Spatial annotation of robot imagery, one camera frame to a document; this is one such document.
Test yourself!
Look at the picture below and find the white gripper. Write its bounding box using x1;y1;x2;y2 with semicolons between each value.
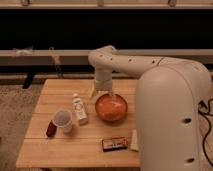
89;68;115;99

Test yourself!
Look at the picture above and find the orange ceramic bowl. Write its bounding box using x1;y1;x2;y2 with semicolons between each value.
95;94;128;122

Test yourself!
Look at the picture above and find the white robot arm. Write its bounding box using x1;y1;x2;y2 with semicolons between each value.
88;45;211;171

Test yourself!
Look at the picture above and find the white plastic bottle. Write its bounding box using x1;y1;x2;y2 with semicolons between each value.
73;93;88;125

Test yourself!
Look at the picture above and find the clear plastic cup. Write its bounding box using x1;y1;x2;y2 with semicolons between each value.
52;110;72;133

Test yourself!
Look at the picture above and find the wooden table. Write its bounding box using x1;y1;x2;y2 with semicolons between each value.
15;78;142;169

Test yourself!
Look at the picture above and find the dark chocolate bar package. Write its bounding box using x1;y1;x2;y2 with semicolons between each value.
101;137;128;152

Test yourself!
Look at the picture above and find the white rectangular packet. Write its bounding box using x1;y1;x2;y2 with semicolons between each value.
130;129;139;151

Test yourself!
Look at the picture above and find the dark red small object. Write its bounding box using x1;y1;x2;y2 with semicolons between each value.
46;122;56;137

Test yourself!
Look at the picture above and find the white long bench rail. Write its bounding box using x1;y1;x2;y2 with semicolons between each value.
0;49;213;65

